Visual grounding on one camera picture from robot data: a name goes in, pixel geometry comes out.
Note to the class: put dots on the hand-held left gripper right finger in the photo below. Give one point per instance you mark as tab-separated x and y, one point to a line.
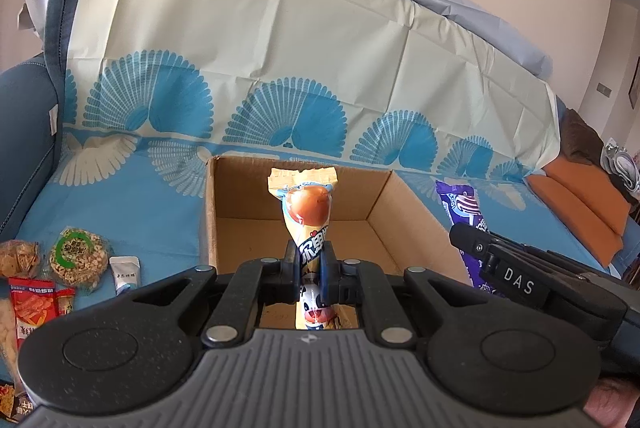
323	269

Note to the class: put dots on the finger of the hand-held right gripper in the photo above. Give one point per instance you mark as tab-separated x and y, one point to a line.
540	255
505	275

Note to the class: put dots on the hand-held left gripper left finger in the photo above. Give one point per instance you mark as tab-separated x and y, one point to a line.
292	269

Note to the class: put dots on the yellow cartoon snack packet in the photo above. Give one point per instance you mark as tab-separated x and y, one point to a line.
305	218

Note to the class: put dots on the cardboard box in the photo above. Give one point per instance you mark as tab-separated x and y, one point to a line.
250	208

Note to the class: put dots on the person's right forearm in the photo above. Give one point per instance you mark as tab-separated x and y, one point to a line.
612	405

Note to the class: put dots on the orange cushion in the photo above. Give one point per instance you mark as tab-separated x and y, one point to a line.
585	203

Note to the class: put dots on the purple snack packet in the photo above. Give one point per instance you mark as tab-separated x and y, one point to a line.
462	205

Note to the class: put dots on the silver metal objects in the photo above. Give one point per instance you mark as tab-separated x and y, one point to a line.
622	168

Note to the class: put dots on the brown cloth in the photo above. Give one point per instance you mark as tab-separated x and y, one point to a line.
582	138

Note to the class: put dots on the small white packet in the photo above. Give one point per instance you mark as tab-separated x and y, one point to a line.
124	275

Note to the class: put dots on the round green-label rice cake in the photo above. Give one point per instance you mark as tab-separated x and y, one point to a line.
79	258

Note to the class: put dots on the slim red snack packet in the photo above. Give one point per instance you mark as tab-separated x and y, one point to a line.
64	305

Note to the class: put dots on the fan-print cream blue sheet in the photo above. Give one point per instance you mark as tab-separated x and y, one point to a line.
300	33

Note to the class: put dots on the large red snack packet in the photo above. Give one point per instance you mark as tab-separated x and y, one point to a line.
32	313

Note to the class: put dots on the clear cracker packet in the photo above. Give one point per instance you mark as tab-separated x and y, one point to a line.
19	258

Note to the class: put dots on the pale snack bag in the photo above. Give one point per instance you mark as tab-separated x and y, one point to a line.
7	338

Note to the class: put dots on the dark printed snack packet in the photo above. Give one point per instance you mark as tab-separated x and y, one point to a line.
11	403

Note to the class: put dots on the wall light switch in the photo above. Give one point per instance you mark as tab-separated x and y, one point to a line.
604	89

